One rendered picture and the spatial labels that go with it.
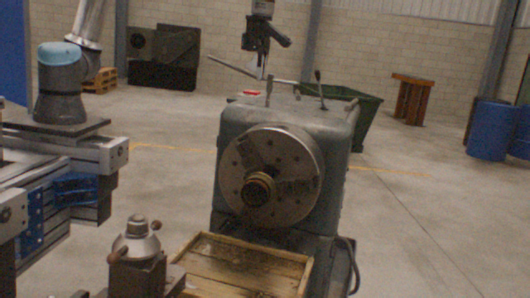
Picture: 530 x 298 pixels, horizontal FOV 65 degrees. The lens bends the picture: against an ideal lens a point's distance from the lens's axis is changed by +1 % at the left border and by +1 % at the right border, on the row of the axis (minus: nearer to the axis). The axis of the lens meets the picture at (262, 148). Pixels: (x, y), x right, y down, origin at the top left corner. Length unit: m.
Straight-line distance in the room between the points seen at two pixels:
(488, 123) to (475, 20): 5.53
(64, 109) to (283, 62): 9.95
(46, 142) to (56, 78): 0.20
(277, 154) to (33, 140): 0.74
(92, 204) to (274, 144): 0.60
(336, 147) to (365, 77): 10.23
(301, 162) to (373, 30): 10.40
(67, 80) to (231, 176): 0.56
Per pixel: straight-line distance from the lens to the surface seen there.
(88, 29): 1.48
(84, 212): 1.42
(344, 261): 1.99
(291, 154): 1.19
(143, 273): 0.72
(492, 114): 7.37
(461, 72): 12.43
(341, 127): 1.33
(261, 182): 1.09
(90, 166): 1.35
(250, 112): 1.38
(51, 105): 1.37
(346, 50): 11.35
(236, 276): 1.12
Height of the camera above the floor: 1.49
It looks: 15 degrees down
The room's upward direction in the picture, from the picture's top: 7 degrees clockwise
